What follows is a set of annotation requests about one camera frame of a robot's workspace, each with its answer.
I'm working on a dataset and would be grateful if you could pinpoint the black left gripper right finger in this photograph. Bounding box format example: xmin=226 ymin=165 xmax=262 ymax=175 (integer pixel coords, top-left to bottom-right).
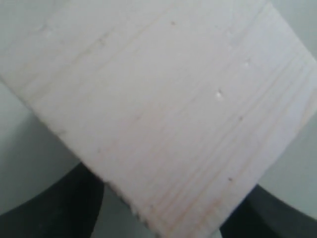
xmin=220 ymin=185 xmax=317 ymax=238

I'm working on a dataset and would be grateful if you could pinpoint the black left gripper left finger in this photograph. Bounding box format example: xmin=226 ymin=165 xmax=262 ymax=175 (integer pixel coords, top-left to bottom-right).
xmin=0 ymin=164 xmax=104 ymax=238

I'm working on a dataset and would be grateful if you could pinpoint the large wooden base cube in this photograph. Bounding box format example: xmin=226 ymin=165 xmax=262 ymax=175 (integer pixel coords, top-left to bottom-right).
xmin=0 ymin=0 xmax=317 ymax=238

